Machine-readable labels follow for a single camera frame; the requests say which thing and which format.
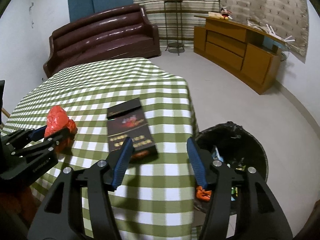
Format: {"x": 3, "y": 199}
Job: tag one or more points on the striped green curtain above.
{"x": 191, "y": 12}

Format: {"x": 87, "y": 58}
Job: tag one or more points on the black trash bin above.
{"x": 230, "y": 144}

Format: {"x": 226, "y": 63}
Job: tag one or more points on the white wifi router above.
{"x": 271, "y": 32}

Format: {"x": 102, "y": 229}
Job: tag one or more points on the orange wrapper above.
{"x": 202, "y": 194}

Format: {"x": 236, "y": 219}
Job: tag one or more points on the dark brown leather sofa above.
{"x": 118, "y": 33}

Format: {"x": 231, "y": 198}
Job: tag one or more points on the red plastic bag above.
{"x": 57, "y": 119}

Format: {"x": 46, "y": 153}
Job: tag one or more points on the green checkered tablecloth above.
{"x": 155, "y": 200}

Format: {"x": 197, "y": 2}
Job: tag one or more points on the beige patterned curtain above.
{"x": 287, "y": 17}

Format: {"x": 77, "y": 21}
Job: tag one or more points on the mickey mouse toy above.
{"x": 226, "y": 14}

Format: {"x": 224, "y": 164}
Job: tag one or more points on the black metal plant stand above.
{"x": 176, "y": 43}

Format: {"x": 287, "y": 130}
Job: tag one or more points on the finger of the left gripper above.
{"x": 33, "y": 147}
{"x": 17, "y": 140}

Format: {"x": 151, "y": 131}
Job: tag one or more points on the wooden tv cabinet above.
{"x": 251, "y": 55}

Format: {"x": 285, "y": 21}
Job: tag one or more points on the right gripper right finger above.
{"x": 258, "y": 213}

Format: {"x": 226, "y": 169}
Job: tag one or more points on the beige box on cabinet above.
{"x": 215, "y": 15}

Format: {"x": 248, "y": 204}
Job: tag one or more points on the black cigarette box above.
{"x": 128, "y": 119}

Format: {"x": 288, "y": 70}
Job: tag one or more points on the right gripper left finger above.
{"x": 60, "y": 213}

